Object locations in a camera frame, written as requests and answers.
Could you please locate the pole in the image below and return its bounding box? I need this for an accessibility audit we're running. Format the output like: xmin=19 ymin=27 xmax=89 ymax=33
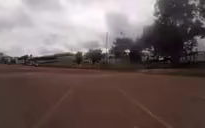
xmin=105 ymin=31 xmax=109 ymax=64

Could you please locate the small tree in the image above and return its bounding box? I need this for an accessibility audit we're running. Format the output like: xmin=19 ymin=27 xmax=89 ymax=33
xmin=75 ymin=51 xmax=84 ymax=66

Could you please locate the long low building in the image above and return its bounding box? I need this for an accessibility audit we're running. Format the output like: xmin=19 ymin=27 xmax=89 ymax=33
xmin=15 ymin=52 xmax=78 ymax=66

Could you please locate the vehicle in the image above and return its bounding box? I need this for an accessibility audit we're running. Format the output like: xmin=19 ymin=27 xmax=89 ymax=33
xmin=29 ymin=62 xmax=39 ymax=68

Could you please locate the group of dark trees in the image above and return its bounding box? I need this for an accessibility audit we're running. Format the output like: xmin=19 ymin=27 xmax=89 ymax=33
xmin=85 ymin=0 xmax=205 ymax=65

